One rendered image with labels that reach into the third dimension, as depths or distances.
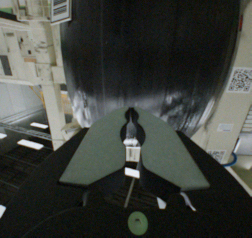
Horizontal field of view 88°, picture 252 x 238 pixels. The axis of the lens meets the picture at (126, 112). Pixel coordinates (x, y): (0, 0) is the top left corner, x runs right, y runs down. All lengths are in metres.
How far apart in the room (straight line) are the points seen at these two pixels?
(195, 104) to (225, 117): 0.32
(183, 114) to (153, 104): 0.06
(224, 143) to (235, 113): 0.12
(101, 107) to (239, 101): 0.45
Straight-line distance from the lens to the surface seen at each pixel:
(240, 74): 0.52
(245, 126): 0.63
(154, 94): 0.21
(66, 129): 1.01
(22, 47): 5.23
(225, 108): 0.53
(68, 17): 0.23
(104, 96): 0.21
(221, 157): 0.64
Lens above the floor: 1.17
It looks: 22 degrees up
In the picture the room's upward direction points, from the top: 178 degrees counter-clockwise
